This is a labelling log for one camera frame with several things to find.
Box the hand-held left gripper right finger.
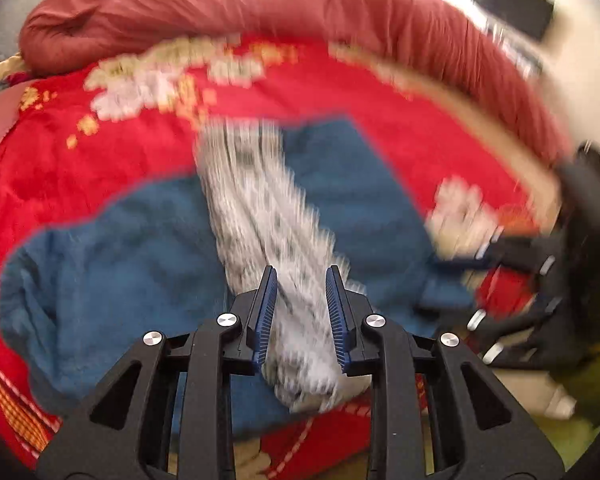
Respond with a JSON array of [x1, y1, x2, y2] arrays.
[[326, 265, 566, 480]]

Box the black television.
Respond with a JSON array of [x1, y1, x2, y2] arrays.
[[471, 0, 557, 42]]

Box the red floral blanket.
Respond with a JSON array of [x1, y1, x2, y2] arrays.
[[0, 35, 556, 471]]

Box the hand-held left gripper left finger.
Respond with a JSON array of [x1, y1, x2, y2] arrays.
[[37, 265, 279, 480]]

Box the beige bed sheet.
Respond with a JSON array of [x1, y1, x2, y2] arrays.
[[330, 42, 566, 241]]

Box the grey quilted pillows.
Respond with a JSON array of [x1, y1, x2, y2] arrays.
[[0, 0, 76, 76]]

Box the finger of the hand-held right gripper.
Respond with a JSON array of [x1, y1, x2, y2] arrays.
[[427, 232, 563, 276], [467, 297, 563, 371]]

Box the blue pants with lace trim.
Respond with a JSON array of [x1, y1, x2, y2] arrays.
[[0, 116, 478, 433]]

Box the yellow cloth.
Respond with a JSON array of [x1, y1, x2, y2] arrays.
[[0, 54, 28, 101]]

